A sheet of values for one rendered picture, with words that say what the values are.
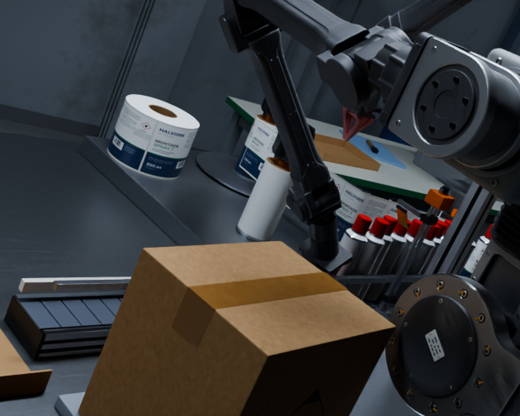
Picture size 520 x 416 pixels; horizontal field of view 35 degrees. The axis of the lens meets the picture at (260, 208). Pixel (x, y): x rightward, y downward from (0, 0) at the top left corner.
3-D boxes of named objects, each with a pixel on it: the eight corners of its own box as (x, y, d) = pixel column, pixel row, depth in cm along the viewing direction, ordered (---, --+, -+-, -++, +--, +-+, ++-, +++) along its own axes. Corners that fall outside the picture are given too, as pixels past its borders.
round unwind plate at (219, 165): (250, 160, 258) (252, 157, 257) (315, 208, 238) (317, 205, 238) (175, 150, 235) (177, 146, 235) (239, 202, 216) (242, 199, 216)
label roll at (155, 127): (193, 176, 220) (213, 128, 216) (149, 182, 203) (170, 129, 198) (138, 143, 228) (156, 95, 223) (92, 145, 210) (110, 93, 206)
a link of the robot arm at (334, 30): (201, -36, 136) (253, -60, 138) (222, 34, 145) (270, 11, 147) (353, 72, 104) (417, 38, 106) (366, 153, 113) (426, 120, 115)
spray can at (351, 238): (322, 290, 184) (361, 210, 178) (341, 302, 182) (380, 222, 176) (311, 293, 180) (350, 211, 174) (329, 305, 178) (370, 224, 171)
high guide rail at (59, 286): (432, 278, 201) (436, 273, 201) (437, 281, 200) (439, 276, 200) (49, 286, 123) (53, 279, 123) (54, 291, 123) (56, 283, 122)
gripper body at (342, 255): (321, 235, 176) (319, 211, 170) (353, 261, 169) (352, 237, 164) (298, 251, 173) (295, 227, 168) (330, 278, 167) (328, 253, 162)
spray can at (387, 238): (343, 286, 191) (381, 210, 185) (363, 296, 191) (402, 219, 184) (341, 294, 186) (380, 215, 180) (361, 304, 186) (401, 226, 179)
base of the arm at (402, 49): (383, 127, 99) (427, 34, 95) (347, 101, 105) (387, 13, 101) (432, 141, 104) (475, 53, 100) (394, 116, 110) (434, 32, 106)
